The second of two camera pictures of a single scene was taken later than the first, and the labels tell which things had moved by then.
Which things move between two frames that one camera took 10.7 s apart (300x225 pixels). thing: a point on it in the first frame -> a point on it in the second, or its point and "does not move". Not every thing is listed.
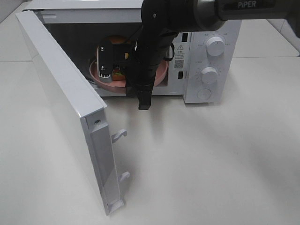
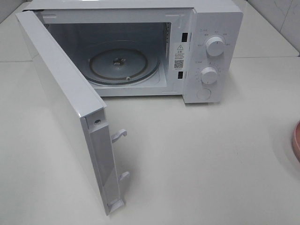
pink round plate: (120, 86) -> (296, 143)
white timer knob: (209, 75) does not move
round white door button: (204, 94) does not move
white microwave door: (82, 111) does not move
